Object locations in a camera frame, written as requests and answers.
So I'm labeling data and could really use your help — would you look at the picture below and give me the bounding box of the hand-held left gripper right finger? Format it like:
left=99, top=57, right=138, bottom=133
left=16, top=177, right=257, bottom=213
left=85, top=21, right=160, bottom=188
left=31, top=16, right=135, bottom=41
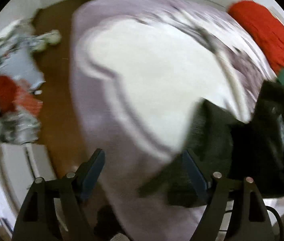
left=182, top=149, right=275, bottom=241

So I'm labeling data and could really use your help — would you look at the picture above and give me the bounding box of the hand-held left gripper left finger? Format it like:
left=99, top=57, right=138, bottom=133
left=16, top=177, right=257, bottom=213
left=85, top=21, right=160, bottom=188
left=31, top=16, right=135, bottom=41
left=12, top=149, right=106, bottom=241

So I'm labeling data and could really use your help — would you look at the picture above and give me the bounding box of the black leather jacket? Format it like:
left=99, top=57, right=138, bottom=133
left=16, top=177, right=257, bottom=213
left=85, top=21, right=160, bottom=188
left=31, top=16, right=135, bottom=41
left=139, top=80, right=284, bottom=207

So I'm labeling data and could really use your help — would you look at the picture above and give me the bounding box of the purple floral blanket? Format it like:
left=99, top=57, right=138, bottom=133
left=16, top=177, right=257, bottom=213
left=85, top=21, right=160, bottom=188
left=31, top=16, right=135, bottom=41
left=70, top=0, right=278, bottom=241

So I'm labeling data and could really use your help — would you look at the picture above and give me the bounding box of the floor clutter pile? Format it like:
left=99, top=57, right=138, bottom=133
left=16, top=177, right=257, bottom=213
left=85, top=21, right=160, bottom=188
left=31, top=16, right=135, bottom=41
left=0, top=20, right=44, bottom=143

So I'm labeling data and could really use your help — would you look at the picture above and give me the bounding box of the small crumpled floral cloth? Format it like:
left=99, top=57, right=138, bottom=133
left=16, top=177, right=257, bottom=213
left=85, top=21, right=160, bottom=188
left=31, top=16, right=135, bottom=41
left=35, top=30, right=62, bottom=52

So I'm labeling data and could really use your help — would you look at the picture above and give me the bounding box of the red duvet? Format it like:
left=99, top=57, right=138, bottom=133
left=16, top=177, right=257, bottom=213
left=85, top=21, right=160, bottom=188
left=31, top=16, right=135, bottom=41
left=228, top=0, right=284, bottom=77

